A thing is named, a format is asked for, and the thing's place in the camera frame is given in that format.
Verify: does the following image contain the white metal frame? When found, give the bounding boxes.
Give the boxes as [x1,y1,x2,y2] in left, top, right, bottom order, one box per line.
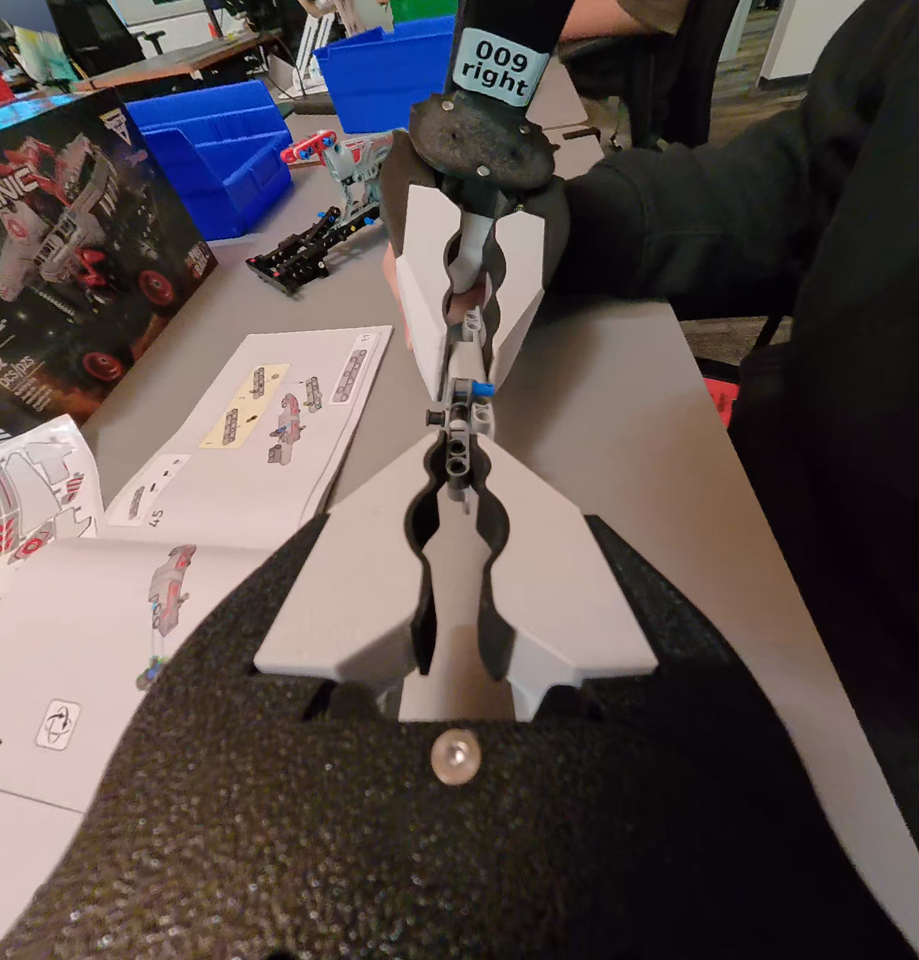
[289,13,335,96]

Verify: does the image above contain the pale side table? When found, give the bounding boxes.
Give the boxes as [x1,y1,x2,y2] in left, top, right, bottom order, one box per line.
[527,60,608,181]

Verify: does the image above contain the grey toy brick beam assembly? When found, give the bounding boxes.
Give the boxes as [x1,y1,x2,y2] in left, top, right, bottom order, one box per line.
[427,306,500,515]

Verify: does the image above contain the person's torso in black clothing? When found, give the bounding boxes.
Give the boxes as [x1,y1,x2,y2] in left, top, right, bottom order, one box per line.
[729,0,919,960]

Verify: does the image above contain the red label tag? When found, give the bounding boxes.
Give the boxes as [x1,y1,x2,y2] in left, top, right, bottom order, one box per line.
[692,356,742,430]

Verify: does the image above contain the toy sticker sheet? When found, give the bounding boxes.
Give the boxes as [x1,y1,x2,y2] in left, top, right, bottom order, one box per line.
[0,414,105,610]

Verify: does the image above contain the black office chair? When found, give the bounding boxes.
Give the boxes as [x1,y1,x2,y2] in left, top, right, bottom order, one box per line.
[47,0,147,76]

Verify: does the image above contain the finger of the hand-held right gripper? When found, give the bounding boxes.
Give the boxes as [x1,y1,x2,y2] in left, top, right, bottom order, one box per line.
[394,186,464,402]
[483,212,548,385]

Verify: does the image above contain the another person's forearm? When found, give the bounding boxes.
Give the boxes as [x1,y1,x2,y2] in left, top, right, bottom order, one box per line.
[563,0,678,42]

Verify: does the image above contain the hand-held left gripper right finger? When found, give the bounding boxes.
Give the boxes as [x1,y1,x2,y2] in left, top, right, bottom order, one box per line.
[474,433,659,721]

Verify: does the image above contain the partly built toy truck chassis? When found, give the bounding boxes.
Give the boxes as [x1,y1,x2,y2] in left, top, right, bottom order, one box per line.
[245,129,395,298]

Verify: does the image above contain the black toy building set box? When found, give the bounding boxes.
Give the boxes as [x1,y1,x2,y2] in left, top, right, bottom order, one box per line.
[0,88,219,445]

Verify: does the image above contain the wooden background table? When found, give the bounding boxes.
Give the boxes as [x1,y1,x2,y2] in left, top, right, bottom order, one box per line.
[77,33,281,95]

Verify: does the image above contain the blue plastic bin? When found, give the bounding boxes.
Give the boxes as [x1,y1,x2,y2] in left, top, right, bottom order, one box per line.
[125,78,294,243]
[313,15,461,138]

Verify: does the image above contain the person's right forearm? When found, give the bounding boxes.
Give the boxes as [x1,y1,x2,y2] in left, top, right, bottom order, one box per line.
[553,112,881,324]

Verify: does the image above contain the person's right hand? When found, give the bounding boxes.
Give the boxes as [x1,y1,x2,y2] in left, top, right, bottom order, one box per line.
[382,243,416,354]

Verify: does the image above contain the open instruction booklet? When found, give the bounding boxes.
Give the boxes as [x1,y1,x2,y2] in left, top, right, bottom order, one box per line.
[0,324,395,960]

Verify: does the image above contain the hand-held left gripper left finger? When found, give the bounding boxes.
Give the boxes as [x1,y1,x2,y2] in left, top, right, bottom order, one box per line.
[253,433,440,717]

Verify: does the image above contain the grey desk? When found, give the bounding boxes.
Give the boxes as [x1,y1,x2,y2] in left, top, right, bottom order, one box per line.
[0,112,919,960]

